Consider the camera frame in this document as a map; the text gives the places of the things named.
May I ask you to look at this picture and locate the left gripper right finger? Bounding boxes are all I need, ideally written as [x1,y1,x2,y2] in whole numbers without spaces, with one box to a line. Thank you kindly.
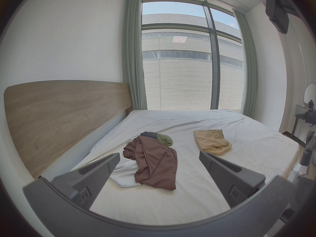
[199,151,266,210]

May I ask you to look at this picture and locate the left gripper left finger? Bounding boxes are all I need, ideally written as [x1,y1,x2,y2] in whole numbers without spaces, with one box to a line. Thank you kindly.
[51,153,121,210]

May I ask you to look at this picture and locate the tan shorts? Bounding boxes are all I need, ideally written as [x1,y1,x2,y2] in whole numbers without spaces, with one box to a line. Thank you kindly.
[193,129,232,157]

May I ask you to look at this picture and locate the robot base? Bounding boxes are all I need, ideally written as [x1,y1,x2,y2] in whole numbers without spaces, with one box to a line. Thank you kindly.
[284,166,316,228]

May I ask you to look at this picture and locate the bed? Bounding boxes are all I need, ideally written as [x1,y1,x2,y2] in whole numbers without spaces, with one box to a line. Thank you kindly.
[4,80,300,226]

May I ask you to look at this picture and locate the pale grey garment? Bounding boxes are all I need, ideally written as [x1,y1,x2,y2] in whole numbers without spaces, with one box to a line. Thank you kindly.
[110,161,145,188]

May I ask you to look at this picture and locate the brown garment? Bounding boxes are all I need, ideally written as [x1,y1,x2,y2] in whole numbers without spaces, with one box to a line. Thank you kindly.
[123,135,178,191]

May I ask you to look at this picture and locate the black garment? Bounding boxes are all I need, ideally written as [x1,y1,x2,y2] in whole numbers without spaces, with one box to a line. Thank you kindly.
[140,131,158,140]

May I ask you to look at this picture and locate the green garment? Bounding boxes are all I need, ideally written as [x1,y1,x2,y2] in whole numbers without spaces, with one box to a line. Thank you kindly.
[156,133,174,147]

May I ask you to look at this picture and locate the grey dressing table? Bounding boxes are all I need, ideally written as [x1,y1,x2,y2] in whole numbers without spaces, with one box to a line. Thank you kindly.
[291,104,316,140]

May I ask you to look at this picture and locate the grey-green curtain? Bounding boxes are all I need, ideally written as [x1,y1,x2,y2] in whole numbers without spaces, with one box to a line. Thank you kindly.
[122,0,148,110]
[232,9,258,119]

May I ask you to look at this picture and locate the window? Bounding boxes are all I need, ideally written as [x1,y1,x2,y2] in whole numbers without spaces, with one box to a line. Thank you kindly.
[141,0,243,110]

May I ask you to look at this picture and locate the round mirror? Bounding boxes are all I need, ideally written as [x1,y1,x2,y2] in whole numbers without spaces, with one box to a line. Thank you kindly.
[303,83,316,105]

